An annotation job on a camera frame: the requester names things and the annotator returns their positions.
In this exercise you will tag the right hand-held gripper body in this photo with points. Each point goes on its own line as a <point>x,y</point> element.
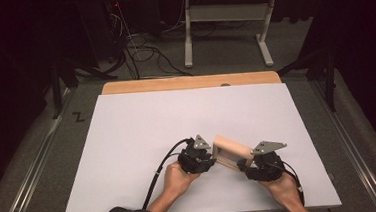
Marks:
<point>270,167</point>

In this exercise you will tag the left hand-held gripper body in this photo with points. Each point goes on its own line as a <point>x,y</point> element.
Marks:
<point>189,159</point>

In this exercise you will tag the wooden picture frame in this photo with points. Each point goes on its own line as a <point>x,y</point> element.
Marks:
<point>234,148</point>

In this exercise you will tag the person's left hand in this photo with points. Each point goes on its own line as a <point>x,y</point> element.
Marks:
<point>178,182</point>

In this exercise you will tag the person's right hand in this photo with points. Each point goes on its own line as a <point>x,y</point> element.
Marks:
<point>283,189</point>

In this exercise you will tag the white table sheet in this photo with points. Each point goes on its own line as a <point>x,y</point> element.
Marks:
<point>190,116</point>

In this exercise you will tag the grey table grommet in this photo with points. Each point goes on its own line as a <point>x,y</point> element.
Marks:
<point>225,84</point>

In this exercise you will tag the black metal stand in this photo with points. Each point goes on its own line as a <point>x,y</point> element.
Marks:
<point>331,86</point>
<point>56,95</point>

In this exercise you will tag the dark device with red light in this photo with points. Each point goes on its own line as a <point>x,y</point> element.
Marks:
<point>115,10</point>

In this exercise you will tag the metal floor rail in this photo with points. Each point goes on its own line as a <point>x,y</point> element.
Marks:
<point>31,183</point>
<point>352,148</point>

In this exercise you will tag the white metal desk frame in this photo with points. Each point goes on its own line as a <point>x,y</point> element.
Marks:
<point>226,12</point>

